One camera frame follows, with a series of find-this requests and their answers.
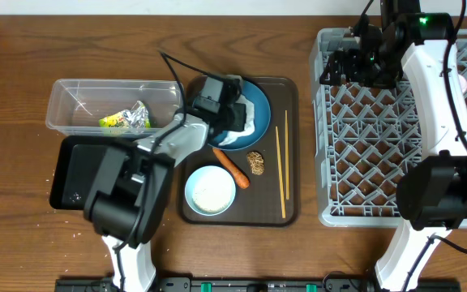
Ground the dark blue plate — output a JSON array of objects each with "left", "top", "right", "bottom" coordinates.
[{"left": 208, "top": 79, "right": 272, "bottom": 151}]

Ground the white napkin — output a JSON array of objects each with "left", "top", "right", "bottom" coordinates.
[{"left": 218, "top": 75, "right": 255, "bottom": 147}]

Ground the pink plastic cup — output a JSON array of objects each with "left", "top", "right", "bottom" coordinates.
[{"left": 458, "top": 75, "right": 467, "bottom": 93}]

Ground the yellow foil snack wrapper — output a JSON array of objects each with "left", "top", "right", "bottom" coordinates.
[{"left": 99, "top": 101, "right": 151, "bottom": 135}]

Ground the wooden chopstick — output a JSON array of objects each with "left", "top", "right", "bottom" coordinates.
[
  {"left": 275, "top": 126, "right": 286, "bottom": 219},
  {"left": 285, "top": 109, "right": 290, "bottom": 200}
]

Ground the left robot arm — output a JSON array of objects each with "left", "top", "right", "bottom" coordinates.
[{"left": 84, "top": 75, "right": 246, "bottom": 291}]

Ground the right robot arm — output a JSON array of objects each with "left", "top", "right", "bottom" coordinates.
[{"left": 319, "top": 1, "right": 467, "bottom": 291}]

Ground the grey dishwasher rack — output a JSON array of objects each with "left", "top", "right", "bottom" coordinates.
[{"left": 309, "top": 28, "right": 467, "bottom": 228}]

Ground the brown walnut cookie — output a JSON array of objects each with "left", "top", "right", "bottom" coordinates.
[{"left": 246, "top": 151, "right": 264, "bottom": 175}]

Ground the orange carrot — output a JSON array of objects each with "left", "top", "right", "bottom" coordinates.
[{"left": 212, "top": 148, "right": 250, "bottom": 189}]

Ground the brown serving tray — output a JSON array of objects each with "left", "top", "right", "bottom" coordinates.
[{"left": 178, "top": 77, "right": 300, "bottom": 227}]

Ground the light blue bowl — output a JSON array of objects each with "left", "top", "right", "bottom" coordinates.
[{"left": 184, "top": 165, "right": 236, "bottom": 217}]

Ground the clear plastic bin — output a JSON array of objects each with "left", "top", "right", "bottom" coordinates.
[{"left": 45, "top": 79, "right": 182, "bottom": 140}]

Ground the black plastic bin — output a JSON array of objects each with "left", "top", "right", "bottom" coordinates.
[{"left": 49, "top": 135, "right": 172, "bottom": 213}]

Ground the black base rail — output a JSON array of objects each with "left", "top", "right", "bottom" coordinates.
[{"left": 54, "top": 276, "right": 461, "bottom": 292}]

